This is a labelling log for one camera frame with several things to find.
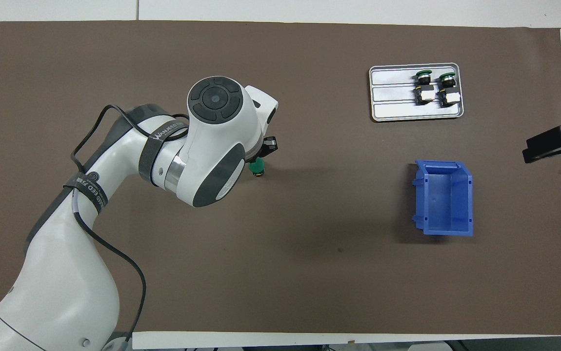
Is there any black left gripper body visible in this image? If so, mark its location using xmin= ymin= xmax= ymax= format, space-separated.
xmin=260 ymin=136 xmax=280 ymax=157

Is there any grey metal tray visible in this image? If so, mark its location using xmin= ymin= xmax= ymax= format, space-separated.
xmin=369 ymin=62 xmax=465 ymax=122

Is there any blue plastic bin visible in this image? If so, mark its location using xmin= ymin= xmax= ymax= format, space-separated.
xmin=411 ymin=159 xmax=475 ymax=237

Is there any brown table mat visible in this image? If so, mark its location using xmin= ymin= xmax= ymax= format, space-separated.
xmin=0 ymin=20 xmax=561 ymax=336

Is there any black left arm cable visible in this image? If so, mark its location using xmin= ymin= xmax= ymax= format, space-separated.
xmin=70 ymin=104 xmax=191 ymax=344

